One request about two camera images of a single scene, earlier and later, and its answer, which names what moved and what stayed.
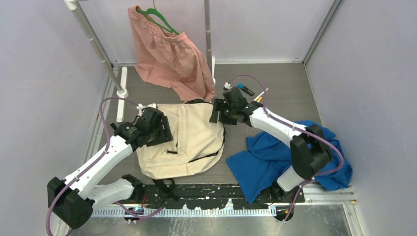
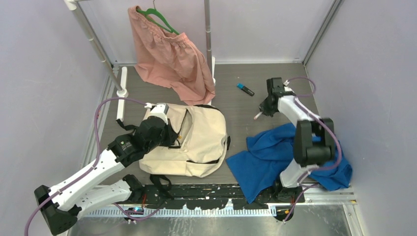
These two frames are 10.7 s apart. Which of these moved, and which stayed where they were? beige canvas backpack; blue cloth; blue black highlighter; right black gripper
Moved: right black gripper
Stayed: blue black highlighter; blue cloth; beige canvas backpack
